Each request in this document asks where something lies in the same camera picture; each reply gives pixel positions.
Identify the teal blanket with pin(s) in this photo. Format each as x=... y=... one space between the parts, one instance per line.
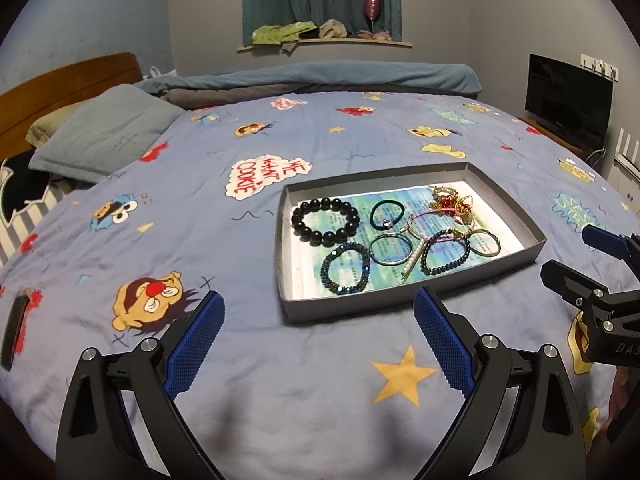
x=325 y=75

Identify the black and white striped pillow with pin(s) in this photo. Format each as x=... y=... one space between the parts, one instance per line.
x=20 y=185

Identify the green cloth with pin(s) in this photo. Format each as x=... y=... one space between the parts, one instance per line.
x=275 y=34

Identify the wooden monitor stand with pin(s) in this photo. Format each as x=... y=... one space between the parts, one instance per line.
x=540 y=127

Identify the tan pillow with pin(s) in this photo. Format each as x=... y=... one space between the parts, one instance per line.
x=45 y=125

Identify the white router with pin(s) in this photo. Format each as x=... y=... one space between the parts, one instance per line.
x=627 y=165

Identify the silver bangle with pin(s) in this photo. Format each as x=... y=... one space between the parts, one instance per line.
x=372 y=249

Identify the grey-blue pillow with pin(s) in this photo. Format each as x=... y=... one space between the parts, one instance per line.
x=100 y=130

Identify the cartoon printed bedsheet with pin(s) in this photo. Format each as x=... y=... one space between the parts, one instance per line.
x=200 y=240

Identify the black phone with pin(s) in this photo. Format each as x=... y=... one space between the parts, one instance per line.
x=12 y=330

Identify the black monitor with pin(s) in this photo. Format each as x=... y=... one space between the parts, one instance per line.
x=565 y=95

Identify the pink cloth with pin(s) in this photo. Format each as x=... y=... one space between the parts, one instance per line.
x=375 y=35

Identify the grey cardboard tray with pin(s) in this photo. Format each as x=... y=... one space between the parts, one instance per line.
x=350 y=310

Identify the beige cloth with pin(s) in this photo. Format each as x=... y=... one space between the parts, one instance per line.
x=332 y=29

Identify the wooden headboard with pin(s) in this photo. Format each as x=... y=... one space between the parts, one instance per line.
x=60 y=80

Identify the pink wine glass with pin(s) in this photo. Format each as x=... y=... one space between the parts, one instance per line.
x=373 y=5

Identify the grey blanket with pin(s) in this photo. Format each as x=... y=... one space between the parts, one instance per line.
x=210 y=97

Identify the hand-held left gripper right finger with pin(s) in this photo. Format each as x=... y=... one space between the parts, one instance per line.
x=440 y=340

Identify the printed paper liner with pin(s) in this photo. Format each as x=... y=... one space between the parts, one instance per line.
x=364 y=205

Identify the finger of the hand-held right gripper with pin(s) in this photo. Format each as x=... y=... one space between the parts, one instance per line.
x=570 y=282
x=605 y=241

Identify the white wall hook rack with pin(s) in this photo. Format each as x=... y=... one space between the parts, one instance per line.
x=597 y=64

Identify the wooden window sill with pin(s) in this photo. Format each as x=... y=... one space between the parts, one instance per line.
x=350 y=43

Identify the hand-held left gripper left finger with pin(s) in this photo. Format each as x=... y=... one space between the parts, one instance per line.
x=195 y=345

